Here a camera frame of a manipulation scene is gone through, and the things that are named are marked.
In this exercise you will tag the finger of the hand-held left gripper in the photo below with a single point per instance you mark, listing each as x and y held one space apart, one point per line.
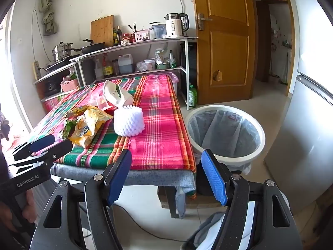
61 148
41 142

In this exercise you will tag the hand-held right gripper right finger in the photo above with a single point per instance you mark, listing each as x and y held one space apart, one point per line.
214 179

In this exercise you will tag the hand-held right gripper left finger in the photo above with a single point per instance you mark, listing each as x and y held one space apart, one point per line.
118 179

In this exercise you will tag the green snack wrapper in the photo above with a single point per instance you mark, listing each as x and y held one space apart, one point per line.
68 129

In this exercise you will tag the yellow snack bag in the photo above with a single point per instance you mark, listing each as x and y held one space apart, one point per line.
88 127

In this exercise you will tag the clear bin liner bag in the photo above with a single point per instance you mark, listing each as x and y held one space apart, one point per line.
223 132

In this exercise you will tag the white round bin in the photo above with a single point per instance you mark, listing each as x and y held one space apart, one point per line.
256 149

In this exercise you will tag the white foam fruit net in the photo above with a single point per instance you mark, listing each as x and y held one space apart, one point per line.
128 121

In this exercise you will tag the white paper pouch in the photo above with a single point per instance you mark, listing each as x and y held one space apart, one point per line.
114 93

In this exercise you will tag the person's left hand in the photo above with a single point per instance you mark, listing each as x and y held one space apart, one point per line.
30 208

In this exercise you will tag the grey underlay cloth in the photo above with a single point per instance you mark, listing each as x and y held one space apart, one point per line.
183 183

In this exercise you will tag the pink rice bag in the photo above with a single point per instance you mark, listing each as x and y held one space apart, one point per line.
52 105

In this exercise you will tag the small black appliance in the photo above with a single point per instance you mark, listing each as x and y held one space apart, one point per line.
52 88

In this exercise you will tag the clear plastic cup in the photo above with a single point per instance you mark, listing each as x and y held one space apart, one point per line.
100 101

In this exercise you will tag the pink woven basket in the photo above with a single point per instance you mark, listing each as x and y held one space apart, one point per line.
69 86

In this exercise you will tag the narrow white metal rack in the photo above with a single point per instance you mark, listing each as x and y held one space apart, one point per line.
46 76

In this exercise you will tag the plaid blanket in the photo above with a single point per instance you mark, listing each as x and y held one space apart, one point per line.
161 125

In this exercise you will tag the yellowed power strip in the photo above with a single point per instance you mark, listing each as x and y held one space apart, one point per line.
36 70

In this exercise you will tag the black induction cooker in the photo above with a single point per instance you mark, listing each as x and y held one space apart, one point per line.
57 66

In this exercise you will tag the green plastic bottle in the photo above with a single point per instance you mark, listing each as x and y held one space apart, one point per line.
192 97

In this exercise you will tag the clear plastic bottle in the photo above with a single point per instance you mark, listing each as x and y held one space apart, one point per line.
98 71

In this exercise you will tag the steel steamer pot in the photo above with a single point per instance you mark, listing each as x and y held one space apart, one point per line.
61 53

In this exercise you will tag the red capped sauce bottle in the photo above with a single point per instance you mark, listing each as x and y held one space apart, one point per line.
107 70

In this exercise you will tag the silver refrigerator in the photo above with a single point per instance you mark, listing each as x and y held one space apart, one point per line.
299 135

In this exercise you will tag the dark jar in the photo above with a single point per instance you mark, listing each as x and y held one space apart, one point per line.
115 67

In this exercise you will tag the wide white metal rack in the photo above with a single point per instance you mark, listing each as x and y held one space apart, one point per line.
187 83

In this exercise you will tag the pink lidded plastic box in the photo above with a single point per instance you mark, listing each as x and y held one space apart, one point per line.
174 82

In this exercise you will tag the plastic jug of dark liquid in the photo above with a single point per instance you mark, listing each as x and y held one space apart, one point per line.
126 65

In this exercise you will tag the black frying pan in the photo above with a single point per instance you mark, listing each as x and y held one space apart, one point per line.
92 47

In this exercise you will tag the crumpled clear plastic bag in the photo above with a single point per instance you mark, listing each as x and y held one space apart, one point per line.
141 67

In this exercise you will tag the white lidded tub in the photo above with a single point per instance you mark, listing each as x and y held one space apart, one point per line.
149 65

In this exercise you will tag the green bowl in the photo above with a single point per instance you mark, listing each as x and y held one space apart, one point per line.
162 66

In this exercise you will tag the wooden door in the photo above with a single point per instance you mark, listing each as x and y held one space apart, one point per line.
226 57

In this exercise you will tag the green oil bottle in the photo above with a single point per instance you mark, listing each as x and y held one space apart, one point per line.
115 37

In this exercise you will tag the hanging grey green cloth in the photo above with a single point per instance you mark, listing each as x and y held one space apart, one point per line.
48 18

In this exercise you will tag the bamboo cutting board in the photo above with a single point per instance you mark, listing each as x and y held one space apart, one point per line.
101 31

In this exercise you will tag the green white packet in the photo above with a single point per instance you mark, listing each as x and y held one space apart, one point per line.
173 61

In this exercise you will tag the dark glass bottle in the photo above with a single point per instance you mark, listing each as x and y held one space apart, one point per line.
119 36

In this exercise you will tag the red lidded jar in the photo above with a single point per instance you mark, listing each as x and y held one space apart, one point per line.
126 39

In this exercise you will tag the pink utensil holder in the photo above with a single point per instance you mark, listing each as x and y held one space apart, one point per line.
142 36

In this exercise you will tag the clear storage container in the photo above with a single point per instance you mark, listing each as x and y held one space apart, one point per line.
158 31

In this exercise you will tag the white electric kettle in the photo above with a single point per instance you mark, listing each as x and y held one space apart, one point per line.
174 28

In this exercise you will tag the wooden door frame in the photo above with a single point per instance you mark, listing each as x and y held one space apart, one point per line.
291 44

